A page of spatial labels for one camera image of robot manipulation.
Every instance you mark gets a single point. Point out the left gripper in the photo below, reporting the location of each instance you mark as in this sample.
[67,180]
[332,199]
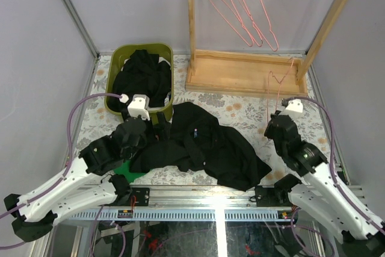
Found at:
[154,123]

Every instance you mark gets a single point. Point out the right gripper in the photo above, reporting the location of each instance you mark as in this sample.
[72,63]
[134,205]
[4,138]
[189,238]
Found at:
[267,132]

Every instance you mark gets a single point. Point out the white shirt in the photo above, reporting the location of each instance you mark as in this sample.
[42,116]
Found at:
[167,97]

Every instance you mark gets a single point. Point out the pink wire hanger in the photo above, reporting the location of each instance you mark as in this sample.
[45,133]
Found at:
[229,12]

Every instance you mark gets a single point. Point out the pink hanger of white shirt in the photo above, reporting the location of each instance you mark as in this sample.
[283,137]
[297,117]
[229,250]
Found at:
[248,22]

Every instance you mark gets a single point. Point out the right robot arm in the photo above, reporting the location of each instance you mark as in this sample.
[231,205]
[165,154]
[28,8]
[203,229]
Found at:
[320,192]

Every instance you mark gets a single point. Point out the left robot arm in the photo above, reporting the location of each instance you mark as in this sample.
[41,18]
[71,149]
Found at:
[80,185]

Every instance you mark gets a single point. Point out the floral table mat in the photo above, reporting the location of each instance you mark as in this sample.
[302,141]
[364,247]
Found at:
[246,114]

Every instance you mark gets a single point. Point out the green cloth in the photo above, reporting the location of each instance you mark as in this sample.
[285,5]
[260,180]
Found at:
[124,170]

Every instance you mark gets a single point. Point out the wooden clothes rack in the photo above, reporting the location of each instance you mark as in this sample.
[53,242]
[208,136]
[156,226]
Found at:
[246,74]

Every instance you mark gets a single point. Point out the olive green plastic basket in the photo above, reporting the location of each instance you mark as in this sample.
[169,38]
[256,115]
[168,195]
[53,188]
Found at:
[144,69]

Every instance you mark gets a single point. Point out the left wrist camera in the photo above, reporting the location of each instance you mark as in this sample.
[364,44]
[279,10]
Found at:
[135,107]

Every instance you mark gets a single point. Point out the aluminium rail frame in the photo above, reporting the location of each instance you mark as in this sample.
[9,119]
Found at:
[199,203]

